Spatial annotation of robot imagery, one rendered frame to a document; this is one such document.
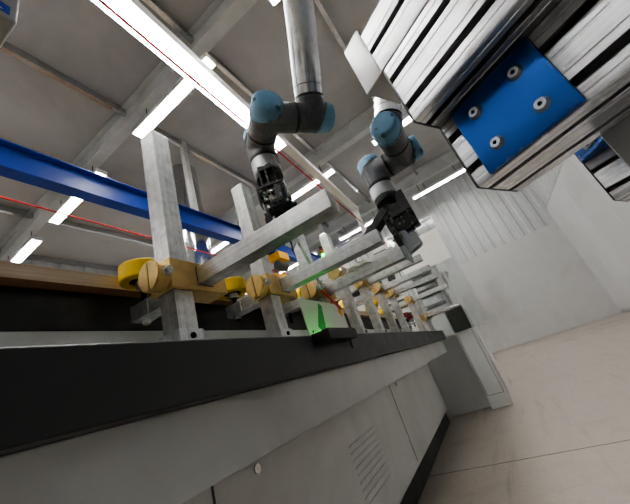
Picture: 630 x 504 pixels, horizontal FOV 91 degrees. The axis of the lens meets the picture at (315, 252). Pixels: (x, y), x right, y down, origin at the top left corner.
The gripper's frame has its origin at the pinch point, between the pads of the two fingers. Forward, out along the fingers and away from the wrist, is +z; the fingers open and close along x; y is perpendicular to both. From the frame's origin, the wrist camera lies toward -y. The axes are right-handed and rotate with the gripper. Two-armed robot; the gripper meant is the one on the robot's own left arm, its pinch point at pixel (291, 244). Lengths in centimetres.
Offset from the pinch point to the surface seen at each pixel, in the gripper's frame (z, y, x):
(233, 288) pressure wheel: 4.0, -4.1, -18.1
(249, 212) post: -11.2, 2.4, -7.5
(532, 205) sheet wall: -210, -725, 553
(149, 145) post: -17.6, 25.9, -17.4
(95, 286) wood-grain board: 4.0, 20.4, -34.3
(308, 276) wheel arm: 9.9, 1.7, 1.5
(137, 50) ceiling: -408, -165, -130
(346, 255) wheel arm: 9.5, 5.2, 11.1
